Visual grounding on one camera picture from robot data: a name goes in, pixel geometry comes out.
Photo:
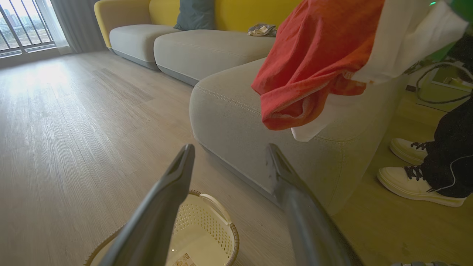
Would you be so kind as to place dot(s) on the grey curtain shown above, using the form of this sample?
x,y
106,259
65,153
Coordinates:
x,y
77,26

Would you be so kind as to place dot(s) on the teal sofa cushion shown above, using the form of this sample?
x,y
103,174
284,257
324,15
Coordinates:
x,y
196,14

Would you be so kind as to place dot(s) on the small crumpled grey cloth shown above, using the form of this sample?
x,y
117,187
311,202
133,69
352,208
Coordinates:
x,y
262,30

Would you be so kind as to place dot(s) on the black trousers of person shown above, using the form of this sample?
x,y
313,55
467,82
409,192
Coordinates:
x,y
451,147

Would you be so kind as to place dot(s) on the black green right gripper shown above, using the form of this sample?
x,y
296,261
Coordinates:
x,y
465,9

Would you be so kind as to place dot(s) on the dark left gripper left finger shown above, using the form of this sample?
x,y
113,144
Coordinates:
x,y
147,229

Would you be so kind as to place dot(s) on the cream sneaker with black laces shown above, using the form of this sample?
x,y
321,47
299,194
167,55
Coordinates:
x,y
406,184
406,151

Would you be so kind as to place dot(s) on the grey and yellow sofa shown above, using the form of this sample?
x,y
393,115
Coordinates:
x,y
229,122

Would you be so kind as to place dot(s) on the window with metal railing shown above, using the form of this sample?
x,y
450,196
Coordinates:
x,y
22,22

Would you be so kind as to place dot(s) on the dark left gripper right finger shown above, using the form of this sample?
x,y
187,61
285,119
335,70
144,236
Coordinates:
x,y
310,232

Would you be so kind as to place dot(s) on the printed sticker inside basket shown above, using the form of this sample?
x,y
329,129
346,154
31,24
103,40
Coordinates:
x,y
184,260

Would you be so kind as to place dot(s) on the cream plastic laundry basket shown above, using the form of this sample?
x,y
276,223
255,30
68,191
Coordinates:
x,y
207,236

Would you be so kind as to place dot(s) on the red and white garment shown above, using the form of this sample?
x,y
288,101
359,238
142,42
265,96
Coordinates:
x,y
317,55

